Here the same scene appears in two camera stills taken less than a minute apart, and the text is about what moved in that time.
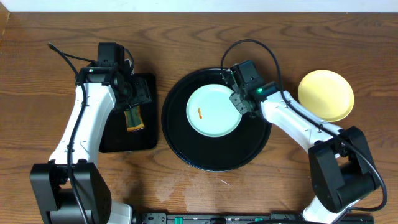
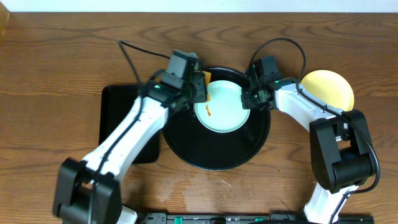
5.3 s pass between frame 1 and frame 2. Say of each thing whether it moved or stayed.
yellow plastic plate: stayed
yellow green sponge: moved
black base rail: stayed
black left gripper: moved
